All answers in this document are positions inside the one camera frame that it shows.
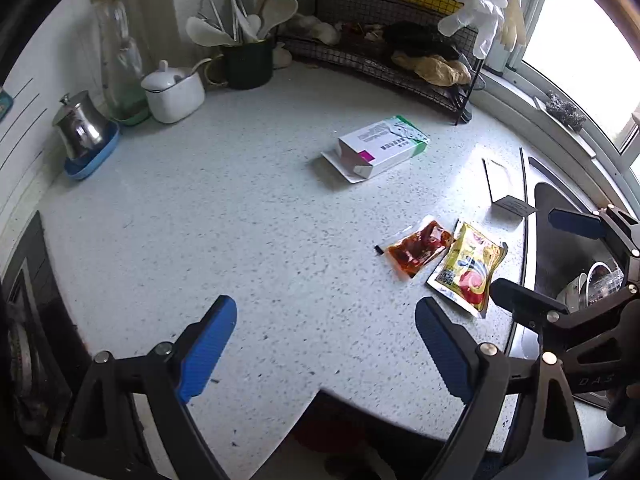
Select white spatula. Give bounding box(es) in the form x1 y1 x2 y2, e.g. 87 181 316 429
186 16 236 47

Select white medicine box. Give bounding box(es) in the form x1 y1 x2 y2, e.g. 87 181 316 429
320 115 431 184

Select ginger root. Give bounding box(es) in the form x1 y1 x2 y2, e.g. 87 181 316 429
391 52 472 87

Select white condiment jar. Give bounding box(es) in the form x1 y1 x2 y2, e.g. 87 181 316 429
141 60 211 125

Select garlic bulbs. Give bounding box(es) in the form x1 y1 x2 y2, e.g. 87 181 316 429
292 12 342 44

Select steel wool scrubber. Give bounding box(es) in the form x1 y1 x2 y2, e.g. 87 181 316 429
542 91 588 133

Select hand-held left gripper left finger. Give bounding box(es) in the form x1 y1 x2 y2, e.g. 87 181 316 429
60 295 238 480

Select glass jug with green base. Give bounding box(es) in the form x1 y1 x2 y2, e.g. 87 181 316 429
91 0 152 127

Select small grey card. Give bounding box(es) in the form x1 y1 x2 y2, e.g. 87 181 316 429
492 195 536 219

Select white disposable glove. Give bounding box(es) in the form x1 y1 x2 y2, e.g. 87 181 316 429
417 0 521 59

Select black plastic bag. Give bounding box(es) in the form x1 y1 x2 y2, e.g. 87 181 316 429
382 21 461 61

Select black wire rack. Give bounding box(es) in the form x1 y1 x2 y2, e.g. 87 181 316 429
277 0 501 126

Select steel oil pot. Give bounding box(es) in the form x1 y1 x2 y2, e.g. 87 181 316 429
52 91 113 161

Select blue tray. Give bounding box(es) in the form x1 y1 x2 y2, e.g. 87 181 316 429
64 122 122 181

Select red sauce packet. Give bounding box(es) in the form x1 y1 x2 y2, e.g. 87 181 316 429
375 215 453 279

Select steel sink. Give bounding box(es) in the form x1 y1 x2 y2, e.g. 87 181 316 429
505 155 640 411

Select white rice paddle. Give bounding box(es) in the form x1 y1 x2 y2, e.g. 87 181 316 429
257 0 299 40

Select glass bowl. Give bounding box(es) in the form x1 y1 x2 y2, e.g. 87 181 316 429
555 260 626 317

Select window frame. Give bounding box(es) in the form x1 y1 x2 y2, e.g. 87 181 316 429
480 0 640 211

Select yellow sauce packet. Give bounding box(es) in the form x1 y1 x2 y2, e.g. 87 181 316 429
426 220 508 319

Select dark green utensil mug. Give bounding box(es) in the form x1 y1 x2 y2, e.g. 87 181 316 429
204 37 276 91

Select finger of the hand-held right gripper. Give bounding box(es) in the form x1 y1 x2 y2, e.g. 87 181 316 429
490 278 573 356
547 206 640 284

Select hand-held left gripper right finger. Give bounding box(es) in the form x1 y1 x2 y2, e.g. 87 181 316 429
415 296 586 480

